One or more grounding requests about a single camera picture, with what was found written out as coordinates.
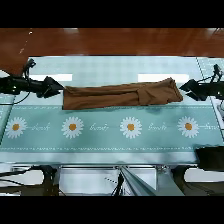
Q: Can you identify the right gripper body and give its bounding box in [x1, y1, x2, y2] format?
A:
[179, 78, 208, 102]

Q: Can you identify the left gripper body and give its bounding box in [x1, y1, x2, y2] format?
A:
[35, 75, 65, 100]

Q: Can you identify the brown shirt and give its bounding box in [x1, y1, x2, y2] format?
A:
[62, 77, 185, 111]

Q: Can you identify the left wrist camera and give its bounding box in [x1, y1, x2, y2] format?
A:
[22, 58, 37, 80]

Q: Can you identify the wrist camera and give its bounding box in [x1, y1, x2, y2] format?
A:
[22, 58, 37, 80]
[211, 63, 224, 84]

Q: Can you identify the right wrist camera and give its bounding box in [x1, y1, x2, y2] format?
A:
[211, 63, 224, 84]

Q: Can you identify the silver frame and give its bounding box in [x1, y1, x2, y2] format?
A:
[0, 162, 224, 197]

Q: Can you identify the black cable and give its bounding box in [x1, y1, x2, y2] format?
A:
[110, 171, 126, 197]

